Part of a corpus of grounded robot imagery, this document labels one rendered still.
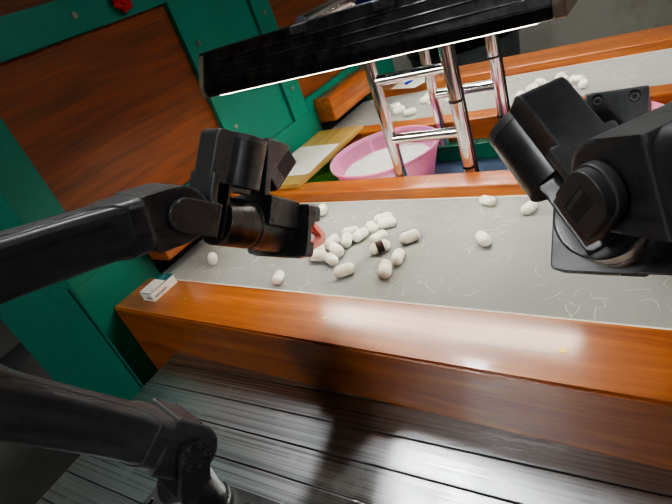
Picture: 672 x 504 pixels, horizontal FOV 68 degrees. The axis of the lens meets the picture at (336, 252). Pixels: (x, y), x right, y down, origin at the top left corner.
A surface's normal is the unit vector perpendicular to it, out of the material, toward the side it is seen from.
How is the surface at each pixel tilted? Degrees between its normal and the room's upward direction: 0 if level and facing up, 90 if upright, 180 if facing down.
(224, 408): 0
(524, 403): 90
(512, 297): 0
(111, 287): 90
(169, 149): 90
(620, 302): 0
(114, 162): 90
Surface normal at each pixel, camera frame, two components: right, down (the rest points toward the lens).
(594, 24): -0.44, 0.58
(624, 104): -0.57, -0.08
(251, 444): -0.32, -0.81
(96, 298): 0.81, 0.03
